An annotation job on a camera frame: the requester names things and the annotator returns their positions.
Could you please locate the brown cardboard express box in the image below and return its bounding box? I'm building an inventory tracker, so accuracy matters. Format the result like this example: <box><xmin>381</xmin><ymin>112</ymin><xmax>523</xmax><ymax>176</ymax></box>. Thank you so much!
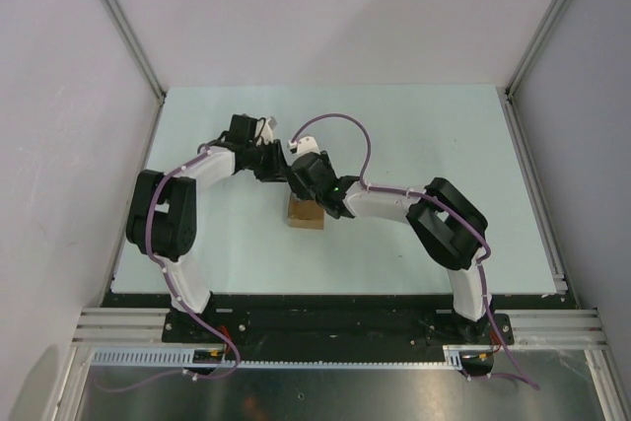
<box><xmin>287</xmin><ymin>194</ymin><xmax>324</xmax><ymax>230</ymax></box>

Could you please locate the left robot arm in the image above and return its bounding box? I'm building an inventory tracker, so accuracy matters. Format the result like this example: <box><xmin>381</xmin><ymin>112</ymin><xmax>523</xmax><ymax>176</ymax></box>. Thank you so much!
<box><xmin>125</xmin><ymin>114</ymin><xmax>288</xmax><ymax>342</ymax></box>

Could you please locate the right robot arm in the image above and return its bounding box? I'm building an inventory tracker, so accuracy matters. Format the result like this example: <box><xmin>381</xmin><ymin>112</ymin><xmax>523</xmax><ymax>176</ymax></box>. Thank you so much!
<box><xmin>286</xmin><ymin>152</ymin><xmax>492</xmax><ymax>343</ymax></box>

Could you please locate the aluminium crossbar profile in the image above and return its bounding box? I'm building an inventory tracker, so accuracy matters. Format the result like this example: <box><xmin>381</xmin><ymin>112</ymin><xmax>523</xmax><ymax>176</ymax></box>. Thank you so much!
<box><xmin>71</xmin><ymin>308</ymin><xmax>608</xmax><ymax>350</ymax></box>

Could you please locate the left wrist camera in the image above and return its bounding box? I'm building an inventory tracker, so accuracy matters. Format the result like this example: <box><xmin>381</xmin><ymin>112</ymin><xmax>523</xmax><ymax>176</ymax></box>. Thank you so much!
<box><xmin>254</xmin><ymin>116</ymin><xmax>277</xmax><ymax>145</ymax></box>

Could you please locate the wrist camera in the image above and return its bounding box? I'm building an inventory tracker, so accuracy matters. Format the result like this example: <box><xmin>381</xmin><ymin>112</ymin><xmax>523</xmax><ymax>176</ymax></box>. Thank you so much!
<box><xmin>254</xmin><ymin>116</ymin><xmax>277</xmax><ymax>145</ymax></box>
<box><xmin>287</xmin><ymin>136</ymin><xmax>320</xmax><ymax>158</ymax></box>

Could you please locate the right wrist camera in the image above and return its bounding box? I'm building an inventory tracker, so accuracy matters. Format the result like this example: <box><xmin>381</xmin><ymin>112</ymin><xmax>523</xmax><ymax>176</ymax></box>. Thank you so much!
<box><xmin>287</xmin><ymin>136</ymin><xmax>320</xmax><ymax>158</ymax></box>

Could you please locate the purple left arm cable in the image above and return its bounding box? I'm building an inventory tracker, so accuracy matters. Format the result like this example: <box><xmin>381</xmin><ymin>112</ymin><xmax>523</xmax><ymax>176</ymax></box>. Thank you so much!
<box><xmin>93</xmin><ymin>142</ymin><xmax>243</xmax><ymax>395</ymax></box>

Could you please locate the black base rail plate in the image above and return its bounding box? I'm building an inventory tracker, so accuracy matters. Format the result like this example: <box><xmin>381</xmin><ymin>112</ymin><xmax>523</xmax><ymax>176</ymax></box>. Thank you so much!
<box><xmin>102</xmin><ymin>293</ymin><xmax>576</xmax><ymax>364</ymax></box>

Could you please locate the left aluminium frame post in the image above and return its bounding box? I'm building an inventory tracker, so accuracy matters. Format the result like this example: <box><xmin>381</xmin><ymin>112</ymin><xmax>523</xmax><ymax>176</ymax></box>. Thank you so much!
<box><xmin>72</xmin><ymin>0</ymin><xmax>167</xmax><ymax>100</ymax></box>

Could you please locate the aluminium frame post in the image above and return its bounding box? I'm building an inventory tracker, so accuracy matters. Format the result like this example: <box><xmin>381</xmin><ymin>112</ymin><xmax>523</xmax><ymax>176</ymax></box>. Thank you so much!
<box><xmin>72</xmin><ymin>0</ymin><xmax>167</xmax><ymax>100</ymax></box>
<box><xmin>505</xmin><ymin>0</ymin><xmax>600</xmax><ymax>97</ymax></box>

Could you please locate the grey slotted cable duct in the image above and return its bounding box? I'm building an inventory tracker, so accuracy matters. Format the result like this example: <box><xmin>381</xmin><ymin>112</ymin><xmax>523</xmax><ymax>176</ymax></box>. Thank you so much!
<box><xmin>90</xmin><ymin>345</ymin><xmax>467</xmax><ymax>372</ymax></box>

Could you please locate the right aluminium frame post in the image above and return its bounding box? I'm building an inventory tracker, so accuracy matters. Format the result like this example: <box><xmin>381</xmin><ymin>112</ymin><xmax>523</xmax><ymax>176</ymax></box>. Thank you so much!
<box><xmin>505</xmin><ymin>0</ymin><xmax>600</xmax><ymax>97</ymax></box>

